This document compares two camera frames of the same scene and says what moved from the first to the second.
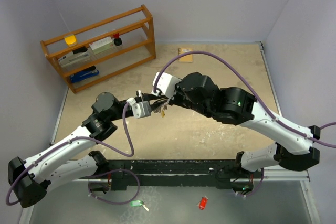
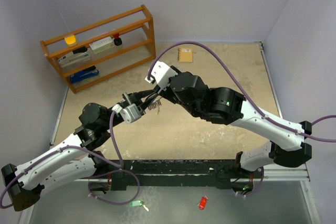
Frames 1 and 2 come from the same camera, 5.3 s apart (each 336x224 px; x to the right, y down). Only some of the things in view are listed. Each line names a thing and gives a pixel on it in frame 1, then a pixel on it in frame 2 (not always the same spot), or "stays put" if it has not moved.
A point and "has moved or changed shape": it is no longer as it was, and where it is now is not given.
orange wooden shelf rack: x=95 y=53 stays put
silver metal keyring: x=165 y=104 has moved or changed shape
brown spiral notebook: x=187 y=58 stays put
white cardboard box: x=102 y=45 stays put
